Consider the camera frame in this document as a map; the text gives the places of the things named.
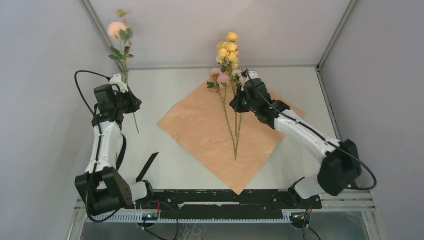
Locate white fake flower stem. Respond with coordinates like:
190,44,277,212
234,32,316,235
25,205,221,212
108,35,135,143
232,68,245,160

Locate pink fake flower stem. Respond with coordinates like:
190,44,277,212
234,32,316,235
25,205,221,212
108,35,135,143
206,67,239,160

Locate yellow fake flower stem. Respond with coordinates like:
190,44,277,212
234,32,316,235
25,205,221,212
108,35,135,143
215,31,240,138

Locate orange wrapping paper sheet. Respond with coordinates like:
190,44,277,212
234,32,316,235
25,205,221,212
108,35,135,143
152,84,307,195

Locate peach fake flower stem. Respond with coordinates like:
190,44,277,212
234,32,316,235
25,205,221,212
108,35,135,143
106,9,141,135

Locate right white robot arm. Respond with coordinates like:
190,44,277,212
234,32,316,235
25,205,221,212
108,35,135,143
229,78,362,208

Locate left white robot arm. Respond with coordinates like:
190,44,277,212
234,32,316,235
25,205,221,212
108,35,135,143
75,83,158,219

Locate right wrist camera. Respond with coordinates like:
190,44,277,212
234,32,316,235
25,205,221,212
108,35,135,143
241,69,260,91

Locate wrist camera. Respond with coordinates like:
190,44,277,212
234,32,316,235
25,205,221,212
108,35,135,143
241,69,260,91
93,84,116,108

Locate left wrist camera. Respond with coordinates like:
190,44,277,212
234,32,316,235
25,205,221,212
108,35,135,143
93,84,116,108

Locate black ribbon strap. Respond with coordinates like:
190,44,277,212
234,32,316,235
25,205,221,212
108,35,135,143
135,151,161,183

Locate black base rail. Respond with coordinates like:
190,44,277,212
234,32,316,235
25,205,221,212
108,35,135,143
133,189,322,221

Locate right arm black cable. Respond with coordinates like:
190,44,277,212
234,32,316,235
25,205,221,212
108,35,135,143
245,70,378,191

